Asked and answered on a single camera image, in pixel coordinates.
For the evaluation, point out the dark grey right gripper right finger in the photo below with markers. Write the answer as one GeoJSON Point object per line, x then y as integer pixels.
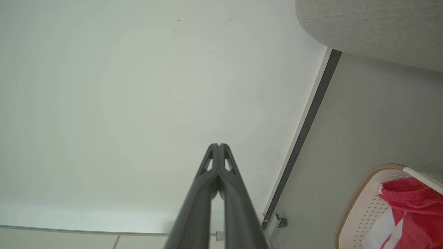
{"type": "Point", "coordinates": [238, 214]}

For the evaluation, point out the grey metal frame post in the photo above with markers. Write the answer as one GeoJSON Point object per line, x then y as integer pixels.
{"type": "Point", "coordinates": [278, 221]}

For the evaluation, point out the red garment with white stripes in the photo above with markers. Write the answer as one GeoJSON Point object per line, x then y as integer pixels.
{"type": "Point", "coordinates": [422, 221]}

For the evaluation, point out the white cloth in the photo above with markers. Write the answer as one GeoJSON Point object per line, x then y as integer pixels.
{"type": "Point", "coordinates": [380, 231]}

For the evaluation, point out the white perforated laundry basket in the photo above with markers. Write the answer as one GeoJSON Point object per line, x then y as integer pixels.
{"type": "Point", "coordinates": [367, 207]}

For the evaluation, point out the grey fabric sofa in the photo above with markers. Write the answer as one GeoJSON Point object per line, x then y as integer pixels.
{"type": "Point", "coordinates": [380, 27]}

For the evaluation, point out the black and white baseboard strip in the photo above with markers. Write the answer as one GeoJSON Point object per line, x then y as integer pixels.
{"type": "Point", "coordinates": [310, 114]}

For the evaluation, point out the black round frame foot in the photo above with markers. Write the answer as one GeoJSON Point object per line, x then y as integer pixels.
{"type": "Point", "coordinates": [283, 222]}

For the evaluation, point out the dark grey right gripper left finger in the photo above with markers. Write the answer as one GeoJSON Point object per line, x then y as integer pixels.
{"type": "Point", "coordinates": [193, 214]}

